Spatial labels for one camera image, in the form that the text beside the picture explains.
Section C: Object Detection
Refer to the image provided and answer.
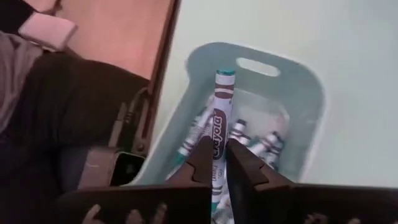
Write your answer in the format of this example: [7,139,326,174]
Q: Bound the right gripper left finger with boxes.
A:
[164,136,215,189]

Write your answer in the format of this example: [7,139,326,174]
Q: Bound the black table-level camera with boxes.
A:
[58,144,146,190]

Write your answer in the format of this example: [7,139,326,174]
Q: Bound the light blue plastic bin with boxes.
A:
[130,42,326,188]

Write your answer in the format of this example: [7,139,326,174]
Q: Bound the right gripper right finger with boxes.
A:
[226,138,295,224]

